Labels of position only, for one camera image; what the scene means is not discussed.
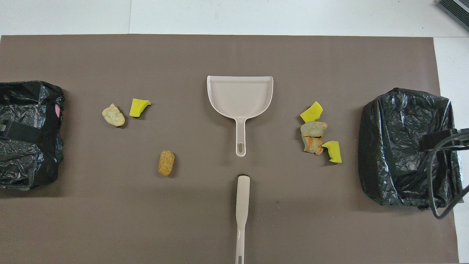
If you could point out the yellow green sponge piece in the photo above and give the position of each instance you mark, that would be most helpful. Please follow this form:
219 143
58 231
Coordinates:
333 152

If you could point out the beige hand brush black bristles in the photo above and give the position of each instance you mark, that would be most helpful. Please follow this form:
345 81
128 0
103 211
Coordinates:
242 198

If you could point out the black bag bin pink spot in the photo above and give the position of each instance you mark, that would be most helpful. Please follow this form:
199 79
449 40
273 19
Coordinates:
22 165

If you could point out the orange croissant piece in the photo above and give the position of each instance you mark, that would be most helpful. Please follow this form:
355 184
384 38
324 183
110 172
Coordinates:
313 145

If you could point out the grey-beige bread chunk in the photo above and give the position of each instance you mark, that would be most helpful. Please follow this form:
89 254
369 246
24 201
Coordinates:
313 129

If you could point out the black bag lined bin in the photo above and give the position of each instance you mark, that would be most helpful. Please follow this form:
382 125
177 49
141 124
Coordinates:
395 146

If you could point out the grey ribbed device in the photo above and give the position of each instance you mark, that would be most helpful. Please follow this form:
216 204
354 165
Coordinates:
456 8

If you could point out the beige plastic dustpan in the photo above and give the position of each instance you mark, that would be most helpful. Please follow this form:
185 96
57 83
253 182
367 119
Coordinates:
240 97

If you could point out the brown table mat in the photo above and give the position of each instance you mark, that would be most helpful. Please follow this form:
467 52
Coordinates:
183 220

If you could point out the brown bread roll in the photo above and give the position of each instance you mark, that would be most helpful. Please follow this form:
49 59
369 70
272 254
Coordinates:
166 163

